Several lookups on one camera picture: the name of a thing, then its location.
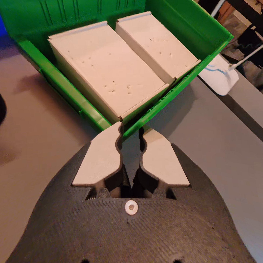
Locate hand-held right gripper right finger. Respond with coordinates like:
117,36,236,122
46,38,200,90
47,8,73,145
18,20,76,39
139,128,190,190

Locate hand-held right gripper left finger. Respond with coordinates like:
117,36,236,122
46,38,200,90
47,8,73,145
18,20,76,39
72,121,124,190

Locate white cardboard mailer box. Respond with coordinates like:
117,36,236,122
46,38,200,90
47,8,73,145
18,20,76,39
115,11,202,85
48,21,170,125

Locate green plastic bin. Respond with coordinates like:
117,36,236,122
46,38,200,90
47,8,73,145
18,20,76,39
0,0,235,140

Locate grey desk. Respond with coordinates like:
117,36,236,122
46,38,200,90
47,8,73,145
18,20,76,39
0,40,263,263

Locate white stand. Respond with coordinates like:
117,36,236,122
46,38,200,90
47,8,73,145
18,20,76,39
198,0,263,96

